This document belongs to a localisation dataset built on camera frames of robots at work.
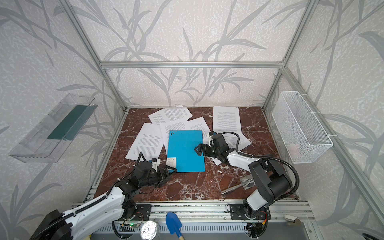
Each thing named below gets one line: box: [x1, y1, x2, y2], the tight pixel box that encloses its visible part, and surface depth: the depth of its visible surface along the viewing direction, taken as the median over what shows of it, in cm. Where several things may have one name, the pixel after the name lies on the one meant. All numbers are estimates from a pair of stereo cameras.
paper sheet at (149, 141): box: [124, 122, 164, 161], surface depth 103 cm
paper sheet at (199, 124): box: [188, 116, 211, 145], surface depth 111 cm
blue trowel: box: [165, 212, 182, 238], surface depth 72 cm
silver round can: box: [140, 220, 161, 240], surface depth 66 cm
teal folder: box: [166, 130, 206, 173], surface depth 101 cm
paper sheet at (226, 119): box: [212, 106, 242, 135], surface depth 115 cm
